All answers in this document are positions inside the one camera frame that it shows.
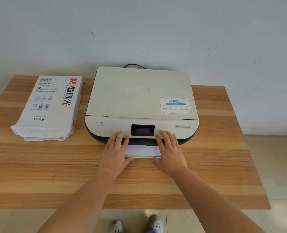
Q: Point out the person's left hand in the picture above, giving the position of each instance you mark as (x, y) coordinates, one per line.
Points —
(114, 158)

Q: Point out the person's right hand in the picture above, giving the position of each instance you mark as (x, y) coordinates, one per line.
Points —
(171, 160)

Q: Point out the person's right little finger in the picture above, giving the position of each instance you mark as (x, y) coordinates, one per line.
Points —
(176, 143)

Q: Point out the person's left little finger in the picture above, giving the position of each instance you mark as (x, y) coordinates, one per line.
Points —
(108, 144)

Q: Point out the person's right middle finger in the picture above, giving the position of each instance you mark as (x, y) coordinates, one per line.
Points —
(164, 139)

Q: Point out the person's right thumb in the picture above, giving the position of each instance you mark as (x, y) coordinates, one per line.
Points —
(157, 161)

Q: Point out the person's left thumb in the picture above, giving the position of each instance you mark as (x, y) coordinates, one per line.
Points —
(129, 160)

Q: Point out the person's left middle finger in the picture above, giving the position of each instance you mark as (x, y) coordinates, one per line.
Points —
(119, 139)

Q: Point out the printer paper tray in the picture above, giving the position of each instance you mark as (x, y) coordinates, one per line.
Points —
(143, 156)

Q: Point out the person's right forearm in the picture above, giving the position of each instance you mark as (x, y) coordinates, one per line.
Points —
(206, 203)

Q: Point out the person's left forearm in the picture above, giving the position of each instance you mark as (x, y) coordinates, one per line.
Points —
(82, 206)

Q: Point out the white paper sheets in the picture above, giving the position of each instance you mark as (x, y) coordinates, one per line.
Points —
(143, 150)

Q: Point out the white blue label sticker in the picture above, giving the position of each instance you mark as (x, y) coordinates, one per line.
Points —
(175, 105)

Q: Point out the white inkjet printer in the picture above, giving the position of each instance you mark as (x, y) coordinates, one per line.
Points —
(141, 104)

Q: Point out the person's right grey clog shoe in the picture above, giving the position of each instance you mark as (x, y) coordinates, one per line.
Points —
(155, 224)

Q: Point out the person's grey clog shoe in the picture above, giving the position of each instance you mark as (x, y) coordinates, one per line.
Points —
(116, 226)
(155, 224)

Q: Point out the person's left grey clog shoe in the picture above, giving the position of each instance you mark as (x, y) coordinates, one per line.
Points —
(116, 226)

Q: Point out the white wrapped paper ream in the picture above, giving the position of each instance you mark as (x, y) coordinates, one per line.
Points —
(52, 106)

